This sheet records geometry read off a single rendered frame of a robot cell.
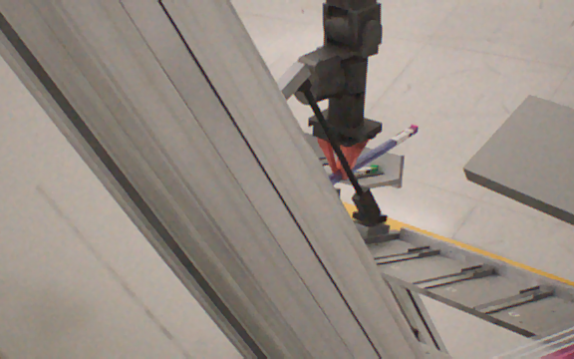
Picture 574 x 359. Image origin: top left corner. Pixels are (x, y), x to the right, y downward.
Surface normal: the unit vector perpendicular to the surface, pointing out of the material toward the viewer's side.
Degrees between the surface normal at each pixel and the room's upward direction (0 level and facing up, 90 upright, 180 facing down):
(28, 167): 90
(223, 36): 90
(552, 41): 0
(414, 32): 0
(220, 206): 90
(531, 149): 0
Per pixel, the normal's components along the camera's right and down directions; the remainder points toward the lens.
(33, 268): 0.69, 0.24
